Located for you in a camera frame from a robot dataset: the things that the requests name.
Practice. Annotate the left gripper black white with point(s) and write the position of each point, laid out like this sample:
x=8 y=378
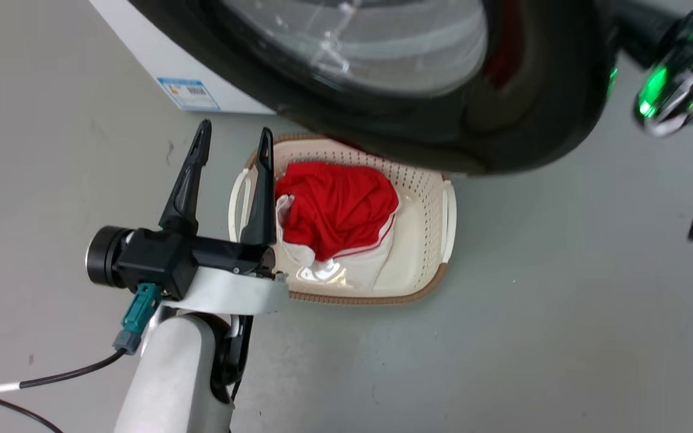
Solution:
x=160 y=258

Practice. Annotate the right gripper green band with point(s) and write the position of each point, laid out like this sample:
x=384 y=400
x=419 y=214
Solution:
x=680 y=84

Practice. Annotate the black round washing machine door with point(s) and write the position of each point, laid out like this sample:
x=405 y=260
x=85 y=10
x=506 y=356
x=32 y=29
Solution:
x=394 y=135

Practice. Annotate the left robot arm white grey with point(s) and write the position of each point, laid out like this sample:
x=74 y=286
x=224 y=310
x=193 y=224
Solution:
x=172 y=373

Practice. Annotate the white washing machine body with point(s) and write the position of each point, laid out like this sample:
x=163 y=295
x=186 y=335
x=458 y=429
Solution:
x=142 y=45

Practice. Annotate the blue energy label sticker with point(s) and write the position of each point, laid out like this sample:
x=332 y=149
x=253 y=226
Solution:
x=189 y=93

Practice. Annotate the white garment red trim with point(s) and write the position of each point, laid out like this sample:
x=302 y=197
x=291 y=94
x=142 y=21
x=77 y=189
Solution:
x=358 y=270

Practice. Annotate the cream laundry basket brown rim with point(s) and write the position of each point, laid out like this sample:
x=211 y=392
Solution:
x=421 y=240

